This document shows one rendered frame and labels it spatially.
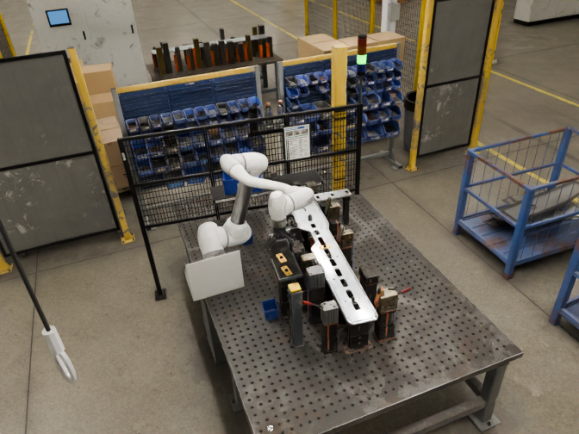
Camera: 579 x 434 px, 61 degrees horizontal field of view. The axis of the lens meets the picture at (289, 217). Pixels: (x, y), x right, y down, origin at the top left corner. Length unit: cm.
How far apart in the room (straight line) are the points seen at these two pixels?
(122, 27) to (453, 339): 787
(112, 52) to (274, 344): 739
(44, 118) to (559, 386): 460
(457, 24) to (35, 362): 523
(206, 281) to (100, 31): 681
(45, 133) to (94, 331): 179
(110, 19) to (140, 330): 634
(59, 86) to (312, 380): 324
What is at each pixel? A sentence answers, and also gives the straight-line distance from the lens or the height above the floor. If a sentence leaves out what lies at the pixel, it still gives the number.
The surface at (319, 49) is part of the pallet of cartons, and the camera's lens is 637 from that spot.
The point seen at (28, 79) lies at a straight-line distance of 473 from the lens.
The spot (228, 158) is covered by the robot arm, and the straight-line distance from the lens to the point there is 310.
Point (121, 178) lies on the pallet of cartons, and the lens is 607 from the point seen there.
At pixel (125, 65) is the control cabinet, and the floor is 51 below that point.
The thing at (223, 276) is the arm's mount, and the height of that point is 84.
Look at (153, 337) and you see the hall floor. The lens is 427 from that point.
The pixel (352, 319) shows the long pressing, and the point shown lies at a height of 100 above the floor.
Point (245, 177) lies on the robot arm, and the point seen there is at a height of 157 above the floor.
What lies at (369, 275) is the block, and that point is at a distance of 303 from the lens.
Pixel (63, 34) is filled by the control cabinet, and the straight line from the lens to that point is 954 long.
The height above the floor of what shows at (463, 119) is 53.
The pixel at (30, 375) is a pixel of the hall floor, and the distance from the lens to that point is 440.
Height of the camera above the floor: 300
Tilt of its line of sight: 34 degrees down
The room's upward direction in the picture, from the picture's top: 3 degrees counter-clockwise
